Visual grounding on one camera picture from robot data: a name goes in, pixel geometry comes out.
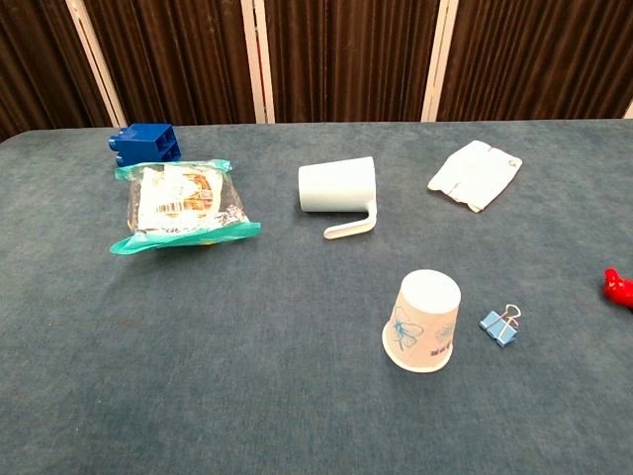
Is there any white butterfly print paper cup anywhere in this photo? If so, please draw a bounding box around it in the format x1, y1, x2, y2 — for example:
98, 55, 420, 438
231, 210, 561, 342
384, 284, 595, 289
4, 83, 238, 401
381, 268, 463, 373

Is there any blue small binder clip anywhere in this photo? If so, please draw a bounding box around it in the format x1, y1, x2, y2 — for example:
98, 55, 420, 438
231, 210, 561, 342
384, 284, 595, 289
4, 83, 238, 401
478, 303, 522, 348

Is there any blue grey table cloth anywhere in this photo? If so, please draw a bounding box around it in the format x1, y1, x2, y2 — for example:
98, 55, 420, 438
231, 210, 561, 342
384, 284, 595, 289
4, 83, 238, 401
0, 117, 633, 475

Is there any teal edged clear snack bag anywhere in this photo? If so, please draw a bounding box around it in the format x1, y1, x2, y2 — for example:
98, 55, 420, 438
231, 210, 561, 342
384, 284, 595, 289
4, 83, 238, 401
109, 157, 262, 256

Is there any white flat pouch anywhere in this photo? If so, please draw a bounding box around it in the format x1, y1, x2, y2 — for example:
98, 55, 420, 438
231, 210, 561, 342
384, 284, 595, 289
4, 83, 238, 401
426, 140, 524, 214

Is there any brown curtain panel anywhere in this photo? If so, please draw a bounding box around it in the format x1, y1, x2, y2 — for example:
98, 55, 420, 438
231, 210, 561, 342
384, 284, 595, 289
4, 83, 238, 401
82, 0, 257, 128
0, 0, 114, 143
262, 0, 440, 125
436, 0, 633, 123

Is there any blue plastic building block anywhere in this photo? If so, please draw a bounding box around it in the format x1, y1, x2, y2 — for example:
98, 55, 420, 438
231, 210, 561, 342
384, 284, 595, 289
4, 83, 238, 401
107, 123, 183, 167

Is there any small red toy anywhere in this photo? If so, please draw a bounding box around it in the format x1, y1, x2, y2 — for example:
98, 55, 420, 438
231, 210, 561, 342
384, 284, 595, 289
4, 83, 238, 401
601, 267, 633, 311

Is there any white plastic mug with handle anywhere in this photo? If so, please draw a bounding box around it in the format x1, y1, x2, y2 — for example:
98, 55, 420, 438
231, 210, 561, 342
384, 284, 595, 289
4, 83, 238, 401
297, 155, 379, 241

